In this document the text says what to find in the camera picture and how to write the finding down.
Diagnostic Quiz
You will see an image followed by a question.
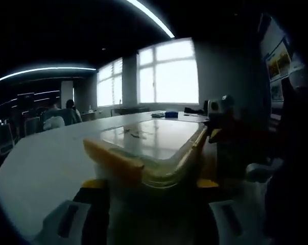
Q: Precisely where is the white worn device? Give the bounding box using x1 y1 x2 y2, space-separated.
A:
286 66 308 90

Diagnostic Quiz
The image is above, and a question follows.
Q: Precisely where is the office chair draped with jacket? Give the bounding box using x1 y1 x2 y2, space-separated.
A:
42 108 82 131

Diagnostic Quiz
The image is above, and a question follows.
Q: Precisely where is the white mesh office chair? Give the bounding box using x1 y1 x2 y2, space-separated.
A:
0 122 19 154

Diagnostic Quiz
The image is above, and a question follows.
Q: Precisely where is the straight ceiling light strip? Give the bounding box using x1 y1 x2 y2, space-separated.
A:
125 0 175 39

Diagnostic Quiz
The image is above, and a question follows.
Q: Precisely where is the white chair armrest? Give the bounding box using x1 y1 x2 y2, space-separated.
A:
245 157 275 183

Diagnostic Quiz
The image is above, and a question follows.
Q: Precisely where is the blue white wall poster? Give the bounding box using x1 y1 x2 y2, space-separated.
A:
258 15 295 105

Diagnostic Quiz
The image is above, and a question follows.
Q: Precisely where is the large window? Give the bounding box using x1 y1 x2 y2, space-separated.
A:
96 38 200 108

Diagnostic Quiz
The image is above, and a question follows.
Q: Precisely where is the person's black shirt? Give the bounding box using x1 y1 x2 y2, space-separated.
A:
263 76 308 238

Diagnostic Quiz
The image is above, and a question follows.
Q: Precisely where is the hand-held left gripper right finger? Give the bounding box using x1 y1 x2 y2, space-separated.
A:
196 178 263 245

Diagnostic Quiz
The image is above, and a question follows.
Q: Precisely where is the curved ceiling light strip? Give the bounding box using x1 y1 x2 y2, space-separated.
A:
0 66 97 87

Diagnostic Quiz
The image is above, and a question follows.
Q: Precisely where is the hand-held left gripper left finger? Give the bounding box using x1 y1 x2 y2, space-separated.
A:
31 179 111 245

